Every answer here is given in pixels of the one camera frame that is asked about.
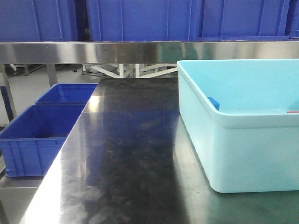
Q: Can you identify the small blue cube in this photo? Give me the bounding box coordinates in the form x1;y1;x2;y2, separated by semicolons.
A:
208;97;220;111

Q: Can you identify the steel shelf leg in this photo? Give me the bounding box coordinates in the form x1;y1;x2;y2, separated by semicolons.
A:
46;64;58;86

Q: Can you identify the far blue bin lower left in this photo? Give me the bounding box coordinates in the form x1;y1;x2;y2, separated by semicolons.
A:
35;83;97;105

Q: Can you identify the blue bin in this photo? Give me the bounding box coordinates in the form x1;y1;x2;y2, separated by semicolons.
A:
0;105;84;177
35;83;97;105

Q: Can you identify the blue crate upper middle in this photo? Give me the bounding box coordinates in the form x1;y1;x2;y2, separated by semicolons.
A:
86;0;202;42

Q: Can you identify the blue crate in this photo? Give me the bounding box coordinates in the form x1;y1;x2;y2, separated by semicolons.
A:
197;0;290;41
0;0;79;42
86;0;202;42

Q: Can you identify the light blue plastic tub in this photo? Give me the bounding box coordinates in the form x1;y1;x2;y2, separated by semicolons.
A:
178;59;299;193

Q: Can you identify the blue crate upper right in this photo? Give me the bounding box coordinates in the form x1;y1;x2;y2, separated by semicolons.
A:
197;0;290;41

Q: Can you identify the near blue bin lower left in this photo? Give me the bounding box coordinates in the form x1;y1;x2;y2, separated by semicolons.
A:
0;105;84;177

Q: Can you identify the blue crate upper left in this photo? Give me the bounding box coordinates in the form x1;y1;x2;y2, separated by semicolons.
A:
0;0;79;42

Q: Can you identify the white metal frame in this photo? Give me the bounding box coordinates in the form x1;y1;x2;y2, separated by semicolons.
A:
82;63;178;79

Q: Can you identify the stainless steel shelf rail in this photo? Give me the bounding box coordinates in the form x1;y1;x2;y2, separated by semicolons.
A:
0;41;299;64

